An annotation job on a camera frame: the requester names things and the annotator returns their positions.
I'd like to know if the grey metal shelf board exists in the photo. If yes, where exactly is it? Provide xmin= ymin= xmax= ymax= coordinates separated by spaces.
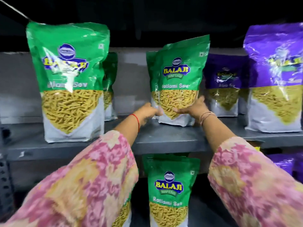
xmin=0 ymin=114 xmax=303 ymax=161

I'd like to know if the person's right forearm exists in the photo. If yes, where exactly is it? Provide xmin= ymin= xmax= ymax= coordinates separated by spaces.
xmin=199 ymin=112 xmax=303 ymax=227

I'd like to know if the red thread wrist band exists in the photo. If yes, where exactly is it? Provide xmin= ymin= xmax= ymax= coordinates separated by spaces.
xmin=129 ymin=113 xmax=141 ymax=133

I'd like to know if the thin grey cable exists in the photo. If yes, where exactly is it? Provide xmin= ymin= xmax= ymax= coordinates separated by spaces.
xmin=0 ymin=0 xmax=32 ymax=22

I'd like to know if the thin beige wrist bracelet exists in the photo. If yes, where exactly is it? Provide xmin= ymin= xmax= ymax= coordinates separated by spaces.
xmin=199 ymin=111 xmax=217 ymax=127

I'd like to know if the purple snack packet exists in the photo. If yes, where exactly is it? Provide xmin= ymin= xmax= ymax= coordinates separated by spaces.
xmin=203 ymin=53 xmax=247 ymax=117
xmin=238 ymin=88 xmax=249 ymax=115
xmin=292 ymin=159 xmax=303 ymax=184
xmin=267 ymin=153 xmax=295 ymax=176
xmin=243 ymin=23 xmax=303 ymax=133

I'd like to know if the green snack packet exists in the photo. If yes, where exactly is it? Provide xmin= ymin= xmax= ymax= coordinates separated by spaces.
xmin=151 ymin=35 xmax=211 ymax=127
xmin=102 ymin=52 xmax=118 ymax=121
xmin=146 ymin=51 xmax=159 ymax=120
xmin=26 ymin=21 xmax=111 ymax=143
xmin=118 ymin=193 xmax=132 ymax=227
xmin=142 ymin=154 xmax=201 ymax=227

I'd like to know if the person's left forearm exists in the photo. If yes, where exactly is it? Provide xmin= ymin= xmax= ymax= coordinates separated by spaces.
xmin=0 ymin=114 xmax=141 ymax=227

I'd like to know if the person's left hand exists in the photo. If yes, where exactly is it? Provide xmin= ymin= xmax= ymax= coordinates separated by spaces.
xmin=133 ymin=102 xmax=164 ymax=127

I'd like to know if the slotted grey shelf upright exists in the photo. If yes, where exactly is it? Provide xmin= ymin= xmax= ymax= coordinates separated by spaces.
xmin=0 ymin=127 xmax=15 ymax=221

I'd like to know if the person's right hand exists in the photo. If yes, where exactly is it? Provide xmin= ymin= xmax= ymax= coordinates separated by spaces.
xmin=172 ymin=95 xmax=210 ymax=127

